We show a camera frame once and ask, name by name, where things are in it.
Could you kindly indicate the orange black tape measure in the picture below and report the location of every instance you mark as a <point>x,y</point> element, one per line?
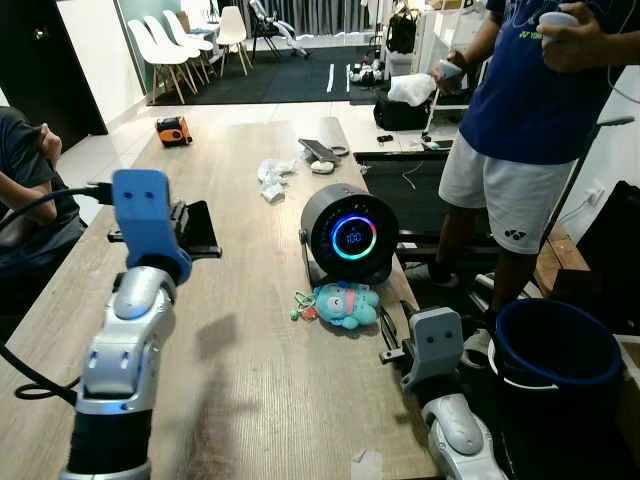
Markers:
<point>174,131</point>

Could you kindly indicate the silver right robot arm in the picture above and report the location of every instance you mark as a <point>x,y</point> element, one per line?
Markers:
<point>460,435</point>

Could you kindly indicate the white earbud case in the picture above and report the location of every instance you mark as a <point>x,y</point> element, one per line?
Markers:
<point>322,167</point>

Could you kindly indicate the grey-blue left wrist camera mount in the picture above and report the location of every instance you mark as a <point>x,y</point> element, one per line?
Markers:
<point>145,215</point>

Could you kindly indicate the brown wooden bench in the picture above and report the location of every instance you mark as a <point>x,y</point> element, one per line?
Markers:
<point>560,260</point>

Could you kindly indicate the dark blue plastic bucket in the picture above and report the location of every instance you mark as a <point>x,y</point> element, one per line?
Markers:
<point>555,345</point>

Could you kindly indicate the clear tape piece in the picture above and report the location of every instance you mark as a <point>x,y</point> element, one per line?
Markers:
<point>367,465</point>

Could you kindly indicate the black backpack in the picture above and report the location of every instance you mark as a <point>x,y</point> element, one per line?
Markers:
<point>402,30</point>

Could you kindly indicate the standing person blue shirt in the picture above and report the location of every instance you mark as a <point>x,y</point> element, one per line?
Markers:
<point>520,120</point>

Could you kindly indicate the black door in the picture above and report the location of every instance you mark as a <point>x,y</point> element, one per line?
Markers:
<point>45,70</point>

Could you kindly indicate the white plastic bag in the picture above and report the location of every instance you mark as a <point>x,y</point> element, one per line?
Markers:
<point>412,88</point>

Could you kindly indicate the dark floor rug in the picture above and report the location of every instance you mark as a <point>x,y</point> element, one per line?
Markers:
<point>280,80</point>

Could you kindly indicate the black bag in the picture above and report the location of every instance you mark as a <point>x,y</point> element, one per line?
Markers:
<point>400,115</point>

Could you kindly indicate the white handheld controller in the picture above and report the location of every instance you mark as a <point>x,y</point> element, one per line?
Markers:
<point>556,19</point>
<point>446,71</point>

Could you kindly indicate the black treadmill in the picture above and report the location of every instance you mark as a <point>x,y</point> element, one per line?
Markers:
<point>400,185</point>

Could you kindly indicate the standing person right hand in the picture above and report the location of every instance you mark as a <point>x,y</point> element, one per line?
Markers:
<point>462,75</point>

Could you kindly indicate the seated person dark shirt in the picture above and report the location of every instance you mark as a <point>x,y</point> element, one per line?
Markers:
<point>20,160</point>

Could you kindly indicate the white chair wooden legs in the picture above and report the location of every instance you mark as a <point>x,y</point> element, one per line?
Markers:
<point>232,28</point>
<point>150,50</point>
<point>178,36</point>

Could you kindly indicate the grey rolled mat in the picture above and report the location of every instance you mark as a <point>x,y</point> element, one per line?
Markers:
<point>332,130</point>

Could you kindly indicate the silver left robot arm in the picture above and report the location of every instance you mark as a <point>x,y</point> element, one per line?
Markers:
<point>125,350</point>

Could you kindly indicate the dark smartphone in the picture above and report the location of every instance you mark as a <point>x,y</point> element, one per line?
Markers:
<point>318,150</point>

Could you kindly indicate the white crumpled tissue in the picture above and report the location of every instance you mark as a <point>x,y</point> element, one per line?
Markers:
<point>275,178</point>

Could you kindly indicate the standing person left hand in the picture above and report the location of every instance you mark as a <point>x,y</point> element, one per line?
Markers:
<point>580,48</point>

